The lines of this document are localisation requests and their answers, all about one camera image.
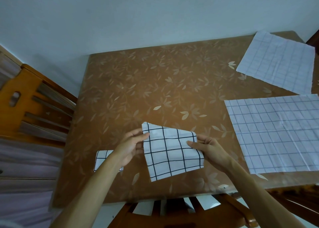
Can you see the bold checked cloth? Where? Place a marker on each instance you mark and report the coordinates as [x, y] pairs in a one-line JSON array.
[[172, 153]]

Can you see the dark wooden furniture edge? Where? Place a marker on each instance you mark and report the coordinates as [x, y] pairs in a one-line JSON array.
[[313, 42]]

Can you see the person's left hand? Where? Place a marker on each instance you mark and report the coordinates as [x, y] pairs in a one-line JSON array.
[[125, 148]]

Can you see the person's right thumb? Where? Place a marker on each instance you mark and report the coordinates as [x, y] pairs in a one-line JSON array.
[[195, 145]]

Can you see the dark wooden chair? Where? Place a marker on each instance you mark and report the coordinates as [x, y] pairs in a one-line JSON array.
[[296, 200]]

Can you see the wooden slatted chair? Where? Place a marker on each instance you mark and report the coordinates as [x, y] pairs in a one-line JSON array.
[[22, 110]]

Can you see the faint grid white cloth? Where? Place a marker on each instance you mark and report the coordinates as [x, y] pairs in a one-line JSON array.
[[276, 63]]

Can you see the person's right forearm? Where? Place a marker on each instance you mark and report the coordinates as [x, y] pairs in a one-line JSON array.
[[259, 198]]

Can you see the wooden chair with white seat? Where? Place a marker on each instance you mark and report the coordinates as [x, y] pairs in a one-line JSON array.
[[179, 214]]

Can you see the person's left forearm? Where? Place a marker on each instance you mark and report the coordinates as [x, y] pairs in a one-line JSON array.
[[92, 195]]

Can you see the small folded checked cloth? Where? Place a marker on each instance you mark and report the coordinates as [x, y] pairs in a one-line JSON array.
[[101, 158]]

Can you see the pale pink fabric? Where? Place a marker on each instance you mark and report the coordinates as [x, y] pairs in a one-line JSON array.
[[25, 175]]

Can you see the person's right hand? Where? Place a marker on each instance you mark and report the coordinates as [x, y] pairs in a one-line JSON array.
[[214, 154]]

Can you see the brown floral table cover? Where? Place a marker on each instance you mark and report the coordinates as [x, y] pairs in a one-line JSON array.
[[149, 85]]

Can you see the person's left thumb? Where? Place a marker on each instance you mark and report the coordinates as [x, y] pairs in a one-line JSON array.
[[142, 137]]

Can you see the large flat checked cloth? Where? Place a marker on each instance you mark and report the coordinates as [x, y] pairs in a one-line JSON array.
[[276, 133]]

